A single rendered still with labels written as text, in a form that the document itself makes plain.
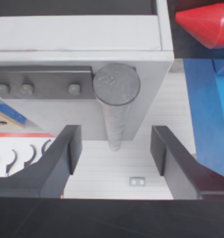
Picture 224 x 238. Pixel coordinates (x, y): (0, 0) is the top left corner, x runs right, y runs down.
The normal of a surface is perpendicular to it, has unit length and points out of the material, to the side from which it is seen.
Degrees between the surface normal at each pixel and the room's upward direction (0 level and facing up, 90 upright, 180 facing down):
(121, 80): 89
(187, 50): 0
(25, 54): 90
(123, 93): 89
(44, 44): 90
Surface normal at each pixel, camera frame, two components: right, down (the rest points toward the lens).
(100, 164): -0.01, -0.32
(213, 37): -0.69, 0.64
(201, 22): -0.66, 0.36
